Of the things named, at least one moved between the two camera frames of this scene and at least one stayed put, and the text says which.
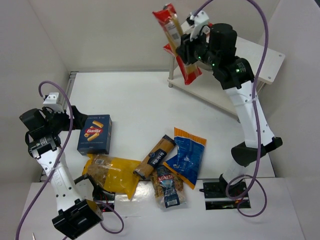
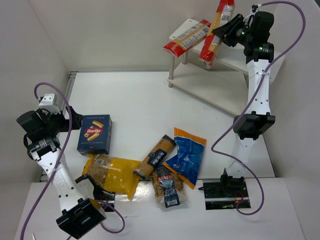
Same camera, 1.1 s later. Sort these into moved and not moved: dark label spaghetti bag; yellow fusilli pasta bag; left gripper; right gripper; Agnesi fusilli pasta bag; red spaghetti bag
Moved: right gripper; red spaghetti bag
Not moved: yellow fusilli pasta bag; dark label spaghetti bag; Agnesi fusilli pasta bag; left gripper
